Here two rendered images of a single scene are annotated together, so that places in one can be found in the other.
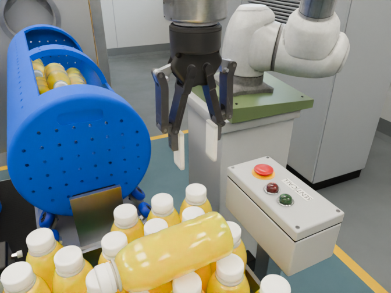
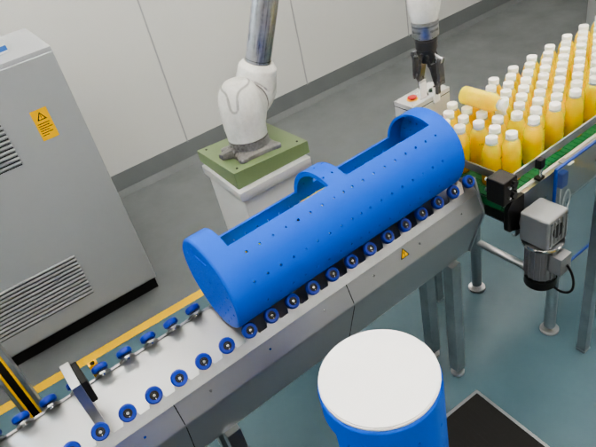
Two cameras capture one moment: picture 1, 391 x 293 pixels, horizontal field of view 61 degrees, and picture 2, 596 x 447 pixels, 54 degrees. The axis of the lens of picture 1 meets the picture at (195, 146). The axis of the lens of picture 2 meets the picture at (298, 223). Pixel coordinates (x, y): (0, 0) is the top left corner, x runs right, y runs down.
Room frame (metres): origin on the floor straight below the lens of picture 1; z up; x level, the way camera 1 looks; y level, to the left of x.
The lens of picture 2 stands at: (1.13, 1.86, 2.11)
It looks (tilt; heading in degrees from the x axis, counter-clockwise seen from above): 36 degrees down; 268
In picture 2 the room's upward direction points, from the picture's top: 14 degrees counter-clockwise
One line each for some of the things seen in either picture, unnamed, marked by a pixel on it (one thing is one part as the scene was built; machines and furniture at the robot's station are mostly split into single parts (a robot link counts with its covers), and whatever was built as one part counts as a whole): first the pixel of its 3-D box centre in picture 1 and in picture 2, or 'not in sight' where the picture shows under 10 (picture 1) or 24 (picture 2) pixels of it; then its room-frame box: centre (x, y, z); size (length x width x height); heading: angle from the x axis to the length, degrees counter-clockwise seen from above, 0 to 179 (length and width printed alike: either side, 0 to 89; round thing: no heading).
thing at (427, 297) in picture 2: not in sight; (428, 304); (0.62, 0.17, 0.31); 0.06 x 0.06 x 0.63; 26
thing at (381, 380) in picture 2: not in sight; (378, 376); (1.00, 1.01, 1.03); 0.28 x 0.28 x 0.01
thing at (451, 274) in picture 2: not in sight; (454, 321); (0.56, 0.29, 0.31); 0.06 x 0.06 x 0.63; 26
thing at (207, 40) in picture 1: (195, 54); (427, 50); (0.49, 0.00, 1.33); 0.08 x 0.07 x 0.09; 116
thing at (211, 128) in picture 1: (211, 140); (423, 90); (0.51, -0.03, 1.18); 0.03 x 0.01 x 0.07; 26
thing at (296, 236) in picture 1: (277, 208); (422, 105); (0.47, -0.15, 1.05); 0.20 x 0.10 x 0.10; 26
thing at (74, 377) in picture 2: not in sight; (85, 393); (1.72, 0.79, 1.00); 0.10 x 0.04 x 0.15; 116
